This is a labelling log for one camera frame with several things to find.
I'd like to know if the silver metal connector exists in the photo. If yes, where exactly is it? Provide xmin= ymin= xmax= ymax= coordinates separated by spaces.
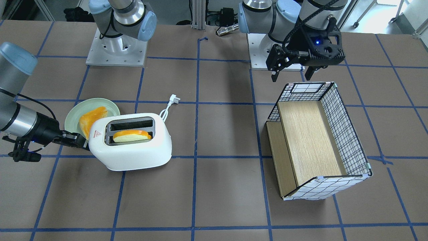
xmin=215 ymin=23 xmax=239 ymax=36

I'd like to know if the checkered open storage box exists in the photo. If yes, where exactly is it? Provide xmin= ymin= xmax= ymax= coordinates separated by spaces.
xmin=266 ymin=82 xmax=373 ymax=201

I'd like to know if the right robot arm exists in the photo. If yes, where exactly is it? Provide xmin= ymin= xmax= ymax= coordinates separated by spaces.
xmin=0 ymin=42 xmax=89 ymax=150

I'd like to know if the white toaster power cable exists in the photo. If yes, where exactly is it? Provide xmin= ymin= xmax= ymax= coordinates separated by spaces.
xmin=159 ymin=94 xmax=181 ymax=122

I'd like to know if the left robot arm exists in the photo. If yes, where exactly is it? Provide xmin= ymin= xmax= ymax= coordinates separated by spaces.
xmin=237 ymin=0 xmax=347 ymax=82

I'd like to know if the bread slice in toaster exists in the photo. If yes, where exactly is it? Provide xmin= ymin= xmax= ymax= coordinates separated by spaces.
xmin=113 ymin=130 xmax=152 ymax=143

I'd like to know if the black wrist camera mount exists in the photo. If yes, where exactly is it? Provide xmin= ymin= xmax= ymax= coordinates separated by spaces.
xmin=2 ymin=135 xmax=41 ymax=163

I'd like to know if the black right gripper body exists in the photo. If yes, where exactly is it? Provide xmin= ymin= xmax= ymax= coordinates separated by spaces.
xmin=59 ymin=130 xmax=90 ymax=151

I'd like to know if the light green plate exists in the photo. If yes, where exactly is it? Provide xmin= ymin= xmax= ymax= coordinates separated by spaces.
xmin=65 ymin=98 xmax=120 ymax=135

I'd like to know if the white two-slot toaster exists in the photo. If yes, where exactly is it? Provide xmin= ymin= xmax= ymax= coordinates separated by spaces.
xmin=89 ymin=113 xmax=172 ymax=171

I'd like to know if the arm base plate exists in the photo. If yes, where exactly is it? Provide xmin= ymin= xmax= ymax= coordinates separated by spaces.
xmin=247 ymin=33 xmax=306 ymax=71
xmin=86 ymin=29 xmax=148 ymax=67

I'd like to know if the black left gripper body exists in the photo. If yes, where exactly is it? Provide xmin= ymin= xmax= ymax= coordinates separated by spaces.
xmin=266 ymin=25 xmax=345 ymax=73

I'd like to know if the black power adapter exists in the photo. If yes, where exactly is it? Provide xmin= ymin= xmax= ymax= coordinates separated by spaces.
xmin=219 ymin=7 xmax=234 ymax=26

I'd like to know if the bread slice on plate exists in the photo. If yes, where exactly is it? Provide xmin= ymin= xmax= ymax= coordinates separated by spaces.
xmin=79 ymin=106 xmax=108 ymax=139

